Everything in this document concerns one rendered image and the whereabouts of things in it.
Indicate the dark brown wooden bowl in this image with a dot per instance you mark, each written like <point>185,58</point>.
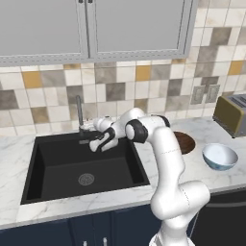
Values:
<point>186,142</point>

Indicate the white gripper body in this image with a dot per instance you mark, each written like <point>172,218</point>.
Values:
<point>97,146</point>

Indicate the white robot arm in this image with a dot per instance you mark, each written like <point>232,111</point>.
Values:
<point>168,166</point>

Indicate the black dishwasher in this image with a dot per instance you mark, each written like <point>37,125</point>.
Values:
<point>224,221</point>

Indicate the grey glass cupboard door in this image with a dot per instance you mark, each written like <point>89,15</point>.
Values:
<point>137,27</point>
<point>38,29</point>

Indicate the white and blue bowl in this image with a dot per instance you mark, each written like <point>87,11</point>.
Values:
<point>221,157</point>

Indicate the black kitchen sink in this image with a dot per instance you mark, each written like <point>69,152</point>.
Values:
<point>89,166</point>

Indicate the grey sink tap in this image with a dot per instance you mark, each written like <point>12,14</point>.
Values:
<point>78,112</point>

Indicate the olive and silver toaster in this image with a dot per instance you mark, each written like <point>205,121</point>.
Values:
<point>229,115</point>

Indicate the navy cupboard door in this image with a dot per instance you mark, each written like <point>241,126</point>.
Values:
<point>91,229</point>
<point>134,224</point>
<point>35,233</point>

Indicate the grey wall socket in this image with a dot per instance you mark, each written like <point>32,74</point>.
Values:
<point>212,93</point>
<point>198,94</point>

